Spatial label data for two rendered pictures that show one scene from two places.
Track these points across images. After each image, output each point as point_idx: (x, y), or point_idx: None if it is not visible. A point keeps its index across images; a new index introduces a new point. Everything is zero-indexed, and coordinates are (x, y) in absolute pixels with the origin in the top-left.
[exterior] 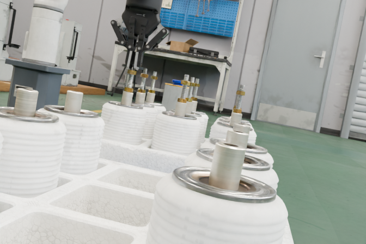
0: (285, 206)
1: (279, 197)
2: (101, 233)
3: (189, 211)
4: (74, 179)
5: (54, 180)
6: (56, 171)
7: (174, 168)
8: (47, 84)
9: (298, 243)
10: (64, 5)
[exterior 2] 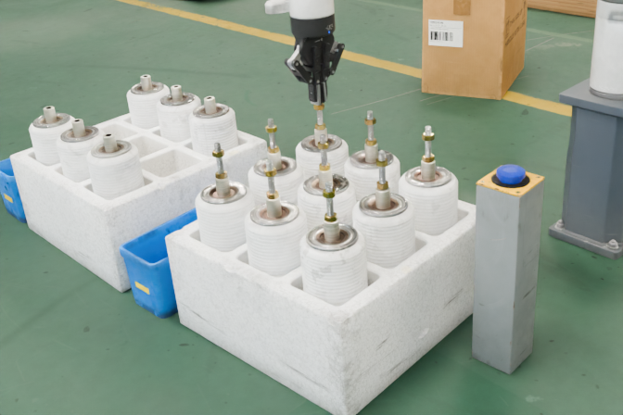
0: (31, 130)
1: (35, 129)
2: None
3: None
4: (175, 143)
5: (165, 134)
6: (164, 130)
7: None
8: (575, 124)
9: (197, 411)
10: None
